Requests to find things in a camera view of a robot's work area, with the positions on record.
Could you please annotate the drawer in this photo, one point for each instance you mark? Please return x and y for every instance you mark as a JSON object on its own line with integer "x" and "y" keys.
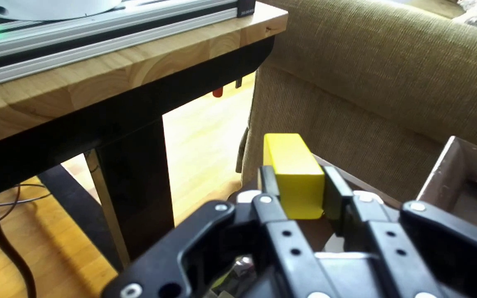
{"x": 441, "y": 178}

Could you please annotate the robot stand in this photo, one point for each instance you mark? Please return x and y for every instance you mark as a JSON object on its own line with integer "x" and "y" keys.
{"x": 97, "y": 82}

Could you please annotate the yellow wooden block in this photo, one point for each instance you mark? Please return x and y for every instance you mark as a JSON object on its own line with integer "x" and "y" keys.
{"x": 296, "y": 178}

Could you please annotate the dark brown wooden cabinet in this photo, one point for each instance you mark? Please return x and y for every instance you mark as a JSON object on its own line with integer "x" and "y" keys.
{"x": 359, "y": 180}

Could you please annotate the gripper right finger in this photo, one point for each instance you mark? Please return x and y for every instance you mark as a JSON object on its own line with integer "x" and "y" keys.
{"x": 437, "y": 244}

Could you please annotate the olive fabric sofa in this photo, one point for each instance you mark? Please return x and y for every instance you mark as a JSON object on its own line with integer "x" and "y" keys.
{"x": 387, "y": 82}

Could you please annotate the small red knob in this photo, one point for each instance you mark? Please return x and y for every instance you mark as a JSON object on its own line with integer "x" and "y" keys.
{"x": 218, "y": 92}

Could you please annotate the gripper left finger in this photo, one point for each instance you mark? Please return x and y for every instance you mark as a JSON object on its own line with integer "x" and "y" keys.
{"x": 205, "y": 248}

